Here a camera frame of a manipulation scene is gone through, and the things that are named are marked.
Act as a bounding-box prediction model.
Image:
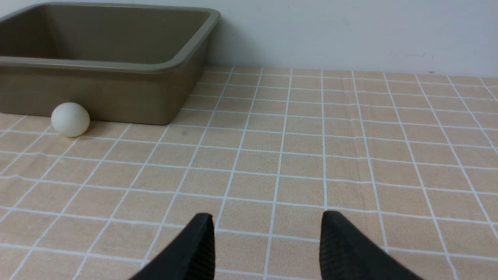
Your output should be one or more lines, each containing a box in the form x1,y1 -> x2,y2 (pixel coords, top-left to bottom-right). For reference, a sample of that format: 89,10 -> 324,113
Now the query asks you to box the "olive green plastic bin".
0,2 -> 221,125

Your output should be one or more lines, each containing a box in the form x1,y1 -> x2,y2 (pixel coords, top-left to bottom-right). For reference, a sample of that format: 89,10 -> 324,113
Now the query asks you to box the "beige grid-pattern tablecloth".
0,66 -> 498,280

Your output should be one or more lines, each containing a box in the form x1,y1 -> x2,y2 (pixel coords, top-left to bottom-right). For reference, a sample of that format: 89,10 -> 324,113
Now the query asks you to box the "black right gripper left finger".
130,213 -> 216,280

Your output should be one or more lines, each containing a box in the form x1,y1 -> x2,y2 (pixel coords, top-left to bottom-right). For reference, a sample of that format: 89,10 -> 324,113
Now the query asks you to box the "plain white ping-pong ball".
51,102 -> 90,138

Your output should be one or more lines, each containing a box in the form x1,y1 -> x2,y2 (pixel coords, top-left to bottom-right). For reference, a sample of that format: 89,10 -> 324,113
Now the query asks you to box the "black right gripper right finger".
319,211 -> 421,280

